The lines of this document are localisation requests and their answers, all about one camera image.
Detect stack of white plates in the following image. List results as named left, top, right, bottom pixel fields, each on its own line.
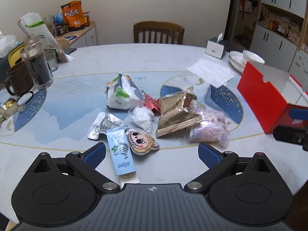
left=229, top=51, right=246, bottom=73

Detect white green tissue pack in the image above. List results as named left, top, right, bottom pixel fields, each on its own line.
left=106, top=73, right=144, bottom=110

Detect silver foil blister pack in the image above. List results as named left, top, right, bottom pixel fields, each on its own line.
left=87, top=112, right=129, bottom=140

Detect orange snack bag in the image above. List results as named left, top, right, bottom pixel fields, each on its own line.
left=61, top=1, right=85, bottom=32

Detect clear bag white beads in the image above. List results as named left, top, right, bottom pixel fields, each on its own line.
left=128, top=106, right=154, bottom=133

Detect brown mug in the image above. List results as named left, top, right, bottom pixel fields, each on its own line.
left=5, top=61, right=34, bottom=96

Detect glass jar dark contents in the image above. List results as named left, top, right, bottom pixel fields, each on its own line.
left=24, top=37, right=52, bottom=90

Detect white side cabinet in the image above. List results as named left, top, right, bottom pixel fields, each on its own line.
left=56, top=21, right=97, bottom=48

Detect pink red binder clip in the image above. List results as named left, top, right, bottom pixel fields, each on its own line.
left=141, top=90, right=161, bottom=116

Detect white green tissue box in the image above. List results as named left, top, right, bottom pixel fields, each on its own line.
left=206, top=33, right=229, bottom=59

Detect red white cardboard box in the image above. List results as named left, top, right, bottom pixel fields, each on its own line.
left=237, top=62, right=307, bottom=134

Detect white bowl gold rim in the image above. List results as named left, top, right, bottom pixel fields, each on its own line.
left=242, top=50, right=265, bottom=65

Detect cartoon face plush keychain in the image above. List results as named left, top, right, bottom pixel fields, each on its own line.
left=126, top=129, right=160, bottom=156

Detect white storage cabinets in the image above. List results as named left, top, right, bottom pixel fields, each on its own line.
left=249, top=0, right=307, bottom=90

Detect white paper sheet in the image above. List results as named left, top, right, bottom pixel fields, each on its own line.
left=187, top=59, right=235, bottom=88

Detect gold foil snack bag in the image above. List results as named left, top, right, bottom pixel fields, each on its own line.
left=155, top=91, right=203, bottom=138

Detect light blue small carton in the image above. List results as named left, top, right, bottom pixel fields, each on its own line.
left=106, top=127, right=136, bottom=177

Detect white plastic bag stack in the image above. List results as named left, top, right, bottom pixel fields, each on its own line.
left=18, top=12, right=74, bottom=62

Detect wooden chair far side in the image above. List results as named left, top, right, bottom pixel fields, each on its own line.
left=133, top=20, right=185, bottom=45

